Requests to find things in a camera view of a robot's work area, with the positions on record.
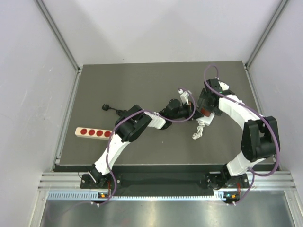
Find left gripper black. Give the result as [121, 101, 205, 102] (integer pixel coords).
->
[171, 101, 203, 121]

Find red cube plug adapter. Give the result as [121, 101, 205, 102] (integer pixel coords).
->
[200, 108, 211, 117]

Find white power strip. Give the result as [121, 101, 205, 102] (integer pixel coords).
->
[192, 113, 215, 140]

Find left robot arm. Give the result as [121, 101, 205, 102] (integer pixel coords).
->
[75, 99, 204, 188]

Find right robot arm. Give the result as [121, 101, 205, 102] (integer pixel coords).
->
[196, 79, 280, 190]

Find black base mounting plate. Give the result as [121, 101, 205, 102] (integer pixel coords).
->
[80, 172, 249, 190]

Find wooden power strip red sockets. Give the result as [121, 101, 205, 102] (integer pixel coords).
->
[74, 127, 112, 140]

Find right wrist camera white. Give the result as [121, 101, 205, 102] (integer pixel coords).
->
[217, 78, 229, 91]

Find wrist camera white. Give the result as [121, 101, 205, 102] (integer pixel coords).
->
[178, 89, 191, 105]
[217, 78, 229, 91]

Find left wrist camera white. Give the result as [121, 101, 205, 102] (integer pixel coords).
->
[178, 89, 191, 105]

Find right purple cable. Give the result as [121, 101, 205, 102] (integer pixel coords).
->
[204, 65, 282, 206]

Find purple cable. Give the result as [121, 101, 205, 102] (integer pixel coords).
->
[47, 87, 196, 213]
[204, 65, 282, 206]

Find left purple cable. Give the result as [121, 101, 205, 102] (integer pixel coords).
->
[47, 87, 196, 213]

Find white slotted cable duct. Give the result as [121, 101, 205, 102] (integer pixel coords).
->
[47, 190, 236, 201]

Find black power cable with plug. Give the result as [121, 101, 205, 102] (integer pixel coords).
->
[102, 104, 130, 118]

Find right aluminium frame post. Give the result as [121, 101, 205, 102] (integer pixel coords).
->
[245, 0, 296, 169]

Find aluminium frame post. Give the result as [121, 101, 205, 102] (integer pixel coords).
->
[245, 0, 296, 169]
[34, 0, 82, 172]

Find left aluminium frame post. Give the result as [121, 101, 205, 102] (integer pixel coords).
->
[34, 0, 82, 172]

